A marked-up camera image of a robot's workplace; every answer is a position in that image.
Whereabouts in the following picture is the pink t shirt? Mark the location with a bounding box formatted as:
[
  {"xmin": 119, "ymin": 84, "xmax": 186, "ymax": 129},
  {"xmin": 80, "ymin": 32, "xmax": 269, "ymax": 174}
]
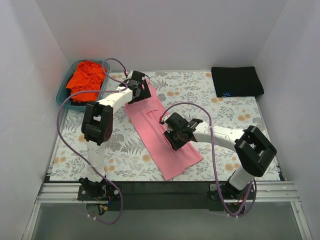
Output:
[{"xmin": 124, "ymin": 86, "xmax": 203, "ymax": 181}]

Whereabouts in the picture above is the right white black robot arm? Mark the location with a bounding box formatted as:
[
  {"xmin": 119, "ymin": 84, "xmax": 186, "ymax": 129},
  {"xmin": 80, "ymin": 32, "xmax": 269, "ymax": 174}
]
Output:
[{"xmin": 159, "ymin": 112, "xmax": 277, "ymax": 199}]

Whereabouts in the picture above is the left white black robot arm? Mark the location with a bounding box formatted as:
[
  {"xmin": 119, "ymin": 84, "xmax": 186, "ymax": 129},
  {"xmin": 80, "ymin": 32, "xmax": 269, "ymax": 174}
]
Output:
[{"xmin": 79, "ymin": 70, "xmax": 151, "ymax": 200}]

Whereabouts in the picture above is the orange t shirt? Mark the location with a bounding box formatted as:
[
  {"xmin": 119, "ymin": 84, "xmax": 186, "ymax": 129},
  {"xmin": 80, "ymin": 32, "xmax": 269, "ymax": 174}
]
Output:
[{"xmin": 66, "ymin": 60, "xmax": 106, "ymax": 106}]

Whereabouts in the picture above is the floral table mat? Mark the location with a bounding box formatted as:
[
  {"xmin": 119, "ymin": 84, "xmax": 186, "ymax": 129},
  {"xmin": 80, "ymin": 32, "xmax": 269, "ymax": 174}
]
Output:
[{"xmin": 49, "ymin": 71, "xmax": 265, "ymax": 181}]

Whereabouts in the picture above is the teal plastic basket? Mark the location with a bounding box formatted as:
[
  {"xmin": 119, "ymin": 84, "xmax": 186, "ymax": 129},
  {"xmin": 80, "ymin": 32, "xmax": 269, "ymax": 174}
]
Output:
[{"xmin": 56, "ymin": 60, "xmax": 110, "ymax": 112}]

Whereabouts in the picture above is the folded black t shirt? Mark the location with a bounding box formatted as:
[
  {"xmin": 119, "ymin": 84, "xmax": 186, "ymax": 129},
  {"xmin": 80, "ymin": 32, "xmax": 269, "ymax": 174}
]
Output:
[{"xmin": 211, "ymin": 66, "xmax": 264, "ymax": 98}]

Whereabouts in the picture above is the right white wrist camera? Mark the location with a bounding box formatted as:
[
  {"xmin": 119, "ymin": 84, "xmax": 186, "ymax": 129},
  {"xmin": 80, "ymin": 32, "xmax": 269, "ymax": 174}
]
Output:
[{"xmin": 159, "ymin": 116, "xmax": 167, "ymax": 125}]

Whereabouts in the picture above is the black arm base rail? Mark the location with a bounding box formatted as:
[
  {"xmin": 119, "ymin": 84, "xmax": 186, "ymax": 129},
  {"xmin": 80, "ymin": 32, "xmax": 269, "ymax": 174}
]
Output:
[{"xmin": 77, "ymin": 181, "xmax": 256, "ymax": 212}]

